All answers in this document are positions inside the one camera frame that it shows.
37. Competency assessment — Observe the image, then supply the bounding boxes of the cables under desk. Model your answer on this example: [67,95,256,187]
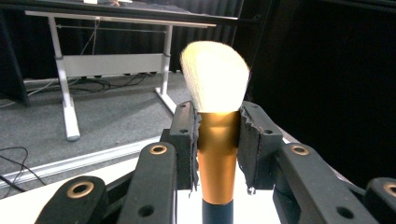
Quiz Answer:
[27,72,149,95]

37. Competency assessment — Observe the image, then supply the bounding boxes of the black floor cable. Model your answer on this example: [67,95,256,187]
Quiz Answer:
[0,146,48,194]

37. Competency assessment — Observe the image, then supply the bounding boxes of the aluminium frame rail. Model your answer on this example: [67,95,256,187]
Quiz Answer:
[0,135,163,189]

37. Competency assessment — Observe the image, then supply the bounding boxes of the white paper mat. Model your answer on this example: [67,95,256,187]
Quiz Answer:
[0,136,354,224]

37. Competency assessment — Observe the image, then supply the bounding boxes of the gold and black makeup brush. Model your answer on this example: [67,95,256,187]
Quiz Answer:
[179,40,251,224]

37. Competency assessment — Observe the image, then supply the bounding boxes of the white-legged desk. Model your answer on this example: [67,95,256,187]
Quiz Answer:
[0,0,261,143]

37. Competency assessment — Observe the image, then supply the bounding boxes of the black curtain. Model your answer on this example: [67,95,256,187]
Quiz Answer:
[233,0,396,188]

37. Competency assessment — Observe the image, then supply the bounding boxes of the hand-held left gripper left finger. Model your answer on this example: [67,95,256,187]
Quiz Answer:
[160,101,201,191]

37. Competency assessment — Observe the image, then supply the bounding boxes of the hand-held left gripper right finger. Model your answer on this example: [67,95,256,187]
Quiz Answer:
[237,101,285,194]

